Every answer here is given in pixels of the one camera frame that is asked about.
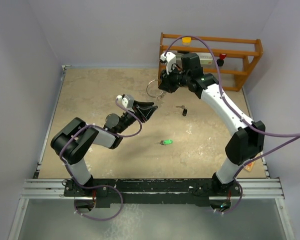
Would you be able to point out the white green staples box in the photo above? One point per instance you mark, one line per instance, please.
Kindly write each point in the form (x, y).
(205, 58)

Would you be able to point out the yellow small box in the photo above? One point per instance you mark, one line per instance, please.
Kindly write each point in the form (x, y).
(186, 41)

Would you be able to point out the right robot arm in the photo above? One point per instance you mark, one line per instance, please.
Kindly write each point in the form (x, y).
(245, 144)

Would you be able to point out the silver keyring with clips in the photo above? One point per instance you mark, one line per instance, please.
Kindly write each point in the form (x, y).
(153, 91)

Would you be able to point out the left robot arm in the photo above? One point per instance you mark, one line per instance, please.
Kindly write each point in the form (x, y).
(73, 142)

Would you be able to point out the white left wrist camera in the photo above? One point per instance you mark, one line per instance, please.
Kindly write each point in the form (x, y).
(126, 101)

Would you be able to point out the key with black fob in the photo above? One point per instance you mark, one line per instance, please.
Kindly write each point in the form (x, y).
(184, 110)

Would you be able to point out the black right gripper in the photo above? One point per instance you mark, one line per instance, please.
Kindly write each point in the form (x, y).
(166, 84)

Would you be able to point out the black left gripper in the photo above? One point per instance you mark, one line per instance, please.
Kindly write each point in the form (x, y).
(144, 113)

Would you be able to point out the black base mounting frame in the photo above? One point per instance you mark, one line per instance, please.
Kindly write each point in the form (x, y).
(200, 192)

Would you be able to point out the wooden shelf rack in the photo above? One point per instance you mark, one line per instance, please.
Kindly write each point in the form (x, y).
(242, 54)

